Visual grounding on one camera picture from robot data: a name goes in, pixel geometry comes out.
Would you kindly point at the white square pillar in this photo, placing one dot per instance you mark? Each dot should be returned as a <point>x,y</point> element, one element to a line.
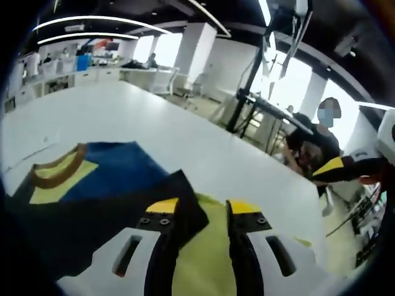
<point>194,58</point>

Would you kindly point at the black camera stand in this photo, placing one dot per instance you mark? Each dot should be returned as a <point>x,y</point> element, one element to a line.
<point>247,77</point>

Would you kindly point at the blue bin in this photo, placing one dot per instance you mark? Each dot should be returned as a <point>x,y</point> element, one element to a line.
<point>83,62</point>

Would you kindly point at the long ceiling light strip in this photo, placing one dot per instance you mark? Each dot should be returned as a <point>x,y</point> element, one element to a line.
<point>102,21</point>
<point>89,35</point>

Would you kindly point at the white office chair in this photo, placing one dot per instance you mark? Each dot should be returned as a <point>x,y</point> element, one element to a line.
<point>166,80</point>

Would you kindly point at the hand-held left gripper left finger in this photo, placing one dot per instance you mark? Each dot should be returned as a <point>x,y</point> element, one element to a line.
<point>163,246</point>

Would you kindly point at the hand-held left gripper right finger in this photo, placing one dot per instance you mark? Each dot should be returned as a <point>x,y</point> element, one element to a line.
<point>243,253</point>

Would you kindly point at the red blue wall graphic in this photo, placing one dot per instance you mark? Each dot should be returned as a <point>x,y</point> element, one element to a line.
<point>95,43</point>

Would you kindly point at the yellow blue black garment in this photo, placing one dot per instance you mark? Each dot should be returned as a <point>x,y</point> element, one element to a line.
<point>123,172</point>

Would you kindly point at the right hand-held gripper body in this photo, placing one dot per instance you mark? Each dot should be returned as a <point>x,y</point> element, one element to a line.
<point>388,135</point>

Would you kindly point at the ceiling air vent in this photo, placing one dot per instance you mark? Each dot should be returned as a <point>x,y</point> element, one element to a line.
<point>74,28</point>

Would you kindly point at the white counter cabinets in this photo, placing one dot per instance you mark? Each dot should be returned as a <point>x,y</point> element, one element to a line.
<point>92,77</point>

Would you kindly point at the person's right hand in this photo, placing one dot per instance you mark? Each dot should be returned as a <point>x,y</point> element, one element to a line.
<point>368,180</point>

